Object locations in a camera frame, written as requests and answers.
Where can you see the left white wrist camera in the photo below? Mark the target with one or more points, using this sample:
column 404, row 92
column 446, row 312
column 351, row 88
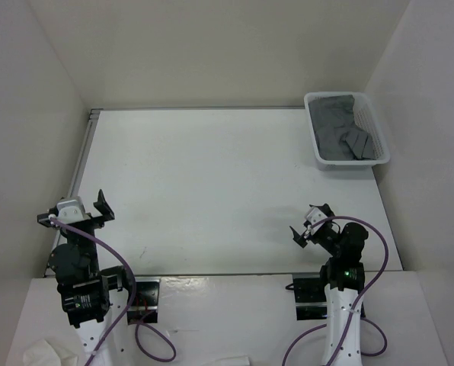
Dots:
column 71, row 210

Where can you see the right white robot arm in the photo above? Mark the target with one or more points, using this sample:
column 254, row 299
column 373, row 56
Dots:
column 343, row 279

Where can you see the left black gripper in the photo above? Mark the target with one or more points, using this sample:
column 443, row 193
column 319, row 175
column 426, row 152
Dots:
column 101, row 204

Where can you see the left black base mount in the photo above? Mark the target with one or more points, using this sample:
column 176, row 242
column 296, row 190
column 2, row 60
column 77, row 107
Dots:
column 145, row 304

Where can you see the crumpled white tissue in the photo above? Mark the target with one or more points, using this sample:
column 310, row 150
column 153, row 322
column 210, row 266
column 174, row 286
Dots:
column 44, row 353

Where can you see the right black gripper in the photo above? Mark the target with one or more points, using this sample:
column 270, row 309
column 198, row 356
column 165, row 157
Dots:
column 298, row 239

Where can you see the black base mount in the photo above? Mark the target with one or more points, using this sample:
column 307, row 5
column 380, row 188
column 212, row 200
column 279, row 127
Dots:
column 145, row 304
column 309, row 296

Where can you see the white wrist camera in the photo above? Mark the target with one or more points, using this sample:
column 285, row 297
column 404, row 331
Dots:
column 71, row 210
column 313, row 216

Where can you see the white plastic basket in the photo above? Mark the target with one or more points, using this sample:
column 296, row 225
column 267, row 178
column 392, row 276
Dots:
column 365, row 117

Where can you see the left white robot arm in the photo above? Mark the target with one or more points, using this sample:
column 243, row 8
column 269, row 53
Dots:
column 96, row 285

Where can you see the grey pleated skirt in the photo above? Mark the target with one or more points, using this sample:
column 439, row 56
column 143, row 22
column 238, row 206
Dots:
column 336, row 133

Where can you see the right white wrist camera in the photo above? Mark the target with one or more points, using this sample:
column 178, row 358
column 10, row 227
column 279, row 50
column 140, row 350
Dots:
column 313, row 216

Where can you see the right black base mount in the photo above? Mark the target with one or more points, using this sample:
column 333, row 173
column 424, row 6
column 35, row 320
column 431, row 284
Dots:
column 309, row 296

